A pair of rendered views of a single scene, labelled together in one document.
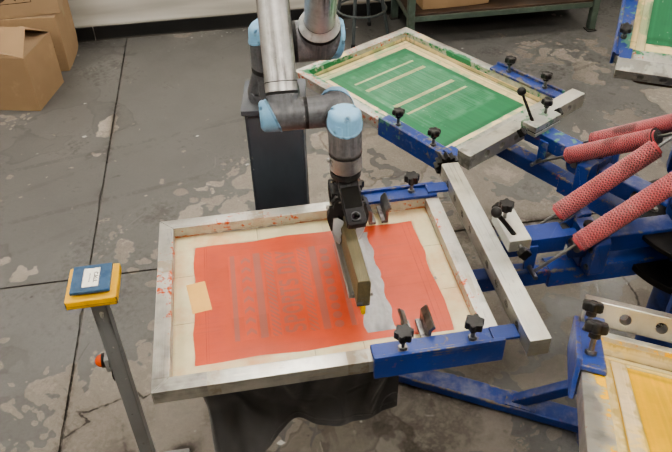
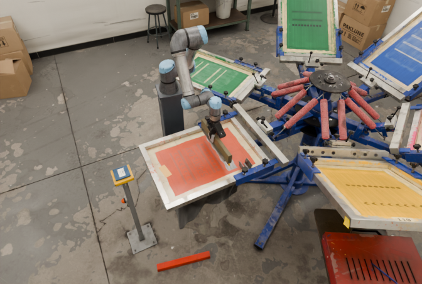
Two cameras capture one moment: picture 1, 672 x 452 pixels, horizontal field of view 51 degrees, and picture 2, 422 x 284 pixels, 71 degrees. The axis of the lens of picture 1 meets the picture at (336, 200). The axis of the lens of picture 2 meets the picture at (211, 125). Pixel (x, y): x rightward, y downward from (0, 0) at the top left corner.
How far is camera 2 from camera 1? 0.61 m
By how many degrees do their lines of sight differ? 16
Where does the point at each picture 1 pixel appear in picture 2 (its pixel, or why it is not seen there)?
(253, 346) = (192, 184)
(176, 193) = (105, 124)
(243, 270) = (176, 158)
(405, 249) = (229, 138)
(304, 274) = (198, 154)
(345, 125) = (217, 105)
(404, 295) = (235, 155)
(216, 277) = (167, 162)
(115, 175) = (75, 120)
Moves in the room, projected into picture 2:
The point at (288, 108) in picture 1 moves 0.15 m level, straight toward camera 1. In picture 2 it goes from (193, 100) to (202, 115)
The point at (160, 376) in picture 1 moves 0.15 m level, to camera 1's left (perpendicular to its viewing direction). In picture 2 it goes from (167, 203) to (142, 209)
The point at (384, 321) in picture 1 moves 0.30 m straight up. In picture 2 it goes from (232, 166) to (235, 136)
